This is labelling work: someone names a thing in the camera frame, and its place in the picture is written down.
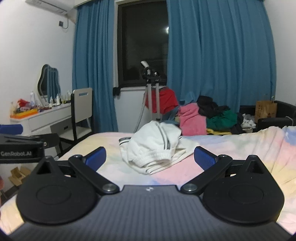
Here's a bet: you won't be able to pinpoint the pile of colourful toiletries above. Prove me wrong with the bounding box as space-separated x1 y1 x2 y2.
10 91 47 112

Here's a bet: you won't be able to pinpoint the green cloth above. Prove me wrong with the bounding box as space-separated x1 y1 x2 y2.
206 110 238 130

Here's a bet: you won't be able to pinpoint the dark window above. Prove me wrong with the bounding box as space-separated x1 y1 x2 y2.
117 2 169 88

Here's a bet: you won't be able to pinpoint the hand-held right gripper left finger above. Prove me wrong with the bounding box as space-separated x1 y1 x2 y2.
30 147 121 195

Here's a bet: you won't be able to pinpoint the red cloth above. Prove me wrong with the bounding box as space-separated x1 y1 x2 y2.
144 88 179 114

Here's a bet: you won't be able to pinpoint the dark clothing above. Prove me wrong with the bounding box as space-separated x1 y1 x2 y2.
231 113 245 134

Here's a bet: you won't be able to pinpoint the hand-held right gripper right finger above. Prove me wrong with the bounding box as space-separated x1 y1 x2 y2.
180 146 270 195

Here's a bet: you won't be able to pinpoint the white shorts with striped trim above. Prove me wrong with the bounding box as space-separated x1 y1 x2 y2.
119 120 197 175

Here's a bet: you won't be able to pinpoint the black clothes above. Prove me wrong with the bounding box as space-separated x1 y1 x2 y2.
196 95 232 117

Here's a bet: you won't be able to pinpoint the row of small bottles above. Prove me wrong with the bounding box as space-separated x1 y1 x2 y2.
47 90 73 107

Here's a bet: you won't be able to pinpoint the pink cloth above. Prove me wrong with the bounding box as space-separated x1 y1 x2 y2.
178 103 207 136

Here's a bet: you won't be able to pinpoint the orange tray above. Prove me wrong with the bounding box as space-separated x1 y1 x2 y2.
10 109 38 119

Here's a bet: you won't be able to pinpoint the white air conditioner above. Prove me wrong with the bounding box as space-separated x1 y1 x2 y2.
25 0 72 12

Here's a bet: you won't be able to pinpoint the brown paper bag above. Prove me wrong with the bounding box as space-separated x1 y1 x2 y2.
254 95 278 124

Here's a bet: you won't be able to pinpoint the cardboard box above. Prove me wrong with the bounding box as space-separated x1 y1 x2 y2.
8 166 31 184

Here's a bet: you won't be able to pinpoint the yellow cloth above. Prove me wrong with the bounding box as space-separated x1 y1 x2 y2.
206 128 232 135

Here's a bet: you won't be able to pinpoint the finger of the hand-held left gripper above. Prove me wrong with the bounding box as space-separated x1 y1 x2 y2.
0 124 23 135

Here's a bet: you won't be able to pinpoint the wavy white-framed mirror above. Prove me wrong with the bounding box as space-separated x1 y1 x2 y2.
37 64 61 98

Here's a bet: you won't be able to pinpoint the blue denim cloth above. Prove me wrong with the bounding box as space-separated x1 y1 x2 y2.
162 109 181 123

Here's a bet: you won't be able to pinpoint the blue curtain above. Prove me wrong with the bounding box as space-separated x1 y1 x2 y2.
166 0 277 116
72 0 119 133

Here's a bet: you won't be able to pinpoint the pastel tie-dye blanket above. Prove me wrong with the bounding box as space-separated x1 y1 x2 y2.
0 126 296 234

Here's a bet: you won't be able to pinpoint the black sofa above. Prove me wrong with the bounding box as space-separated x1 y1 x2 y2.
239 100 296 133

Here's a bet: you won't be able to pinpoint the silver tripod with phone holder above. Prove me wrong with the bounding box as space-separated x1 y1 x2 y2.
135 61 162 130

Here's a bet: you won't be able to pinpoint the white vanity desk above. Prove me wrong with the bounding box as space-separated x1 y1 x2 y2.
10 102 73 137

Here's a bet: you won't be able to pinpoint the grey chair with black frame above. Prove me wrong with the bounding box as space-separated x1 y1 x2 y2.
59 88 95 158

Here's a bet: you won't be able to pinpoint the white patterned cloth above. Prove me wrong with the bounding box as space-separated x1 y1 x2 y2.
240 113 257 130

